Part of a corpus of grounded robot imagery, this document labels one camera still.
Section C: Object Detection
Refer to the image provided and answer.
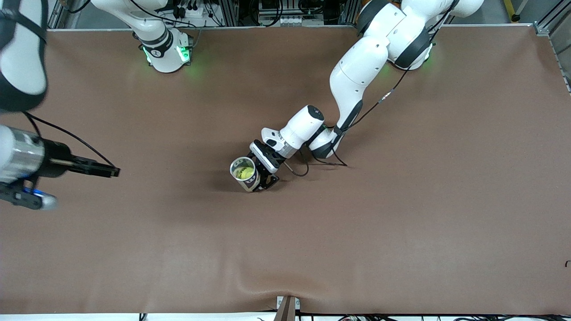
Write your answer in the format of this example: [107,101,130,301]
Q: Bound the silver tennis ball can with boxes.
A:
[230,156,261,193]

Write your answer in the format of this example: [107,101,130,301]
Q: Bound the brown table mat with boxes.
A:
[0,25,571,315]

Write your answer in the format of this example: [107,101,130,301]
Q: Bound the white socket strip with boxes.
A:
[277,16,314,26]

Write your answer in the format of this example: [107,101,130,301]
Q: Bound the white power strip black plugs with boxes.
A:
[172,4,207,19]

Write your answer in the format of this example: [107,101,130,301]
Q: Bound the yellow pole black base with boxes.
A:
[503,0,521,23]

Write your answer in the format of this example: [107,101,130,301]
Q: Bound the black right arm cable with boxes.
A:
[22,111,116,169]

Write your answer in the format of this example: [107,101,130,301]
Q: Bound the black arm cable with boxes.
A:
[285,0,460,177]
[22,111,116,169]

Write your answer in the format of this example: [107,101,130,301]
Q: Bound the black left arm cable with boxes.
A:
[285,0,460,177]

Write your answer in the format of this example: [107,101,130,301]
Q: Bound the aluminium frame post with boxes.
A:
[339,0,359,26]
[219,0,240,27]

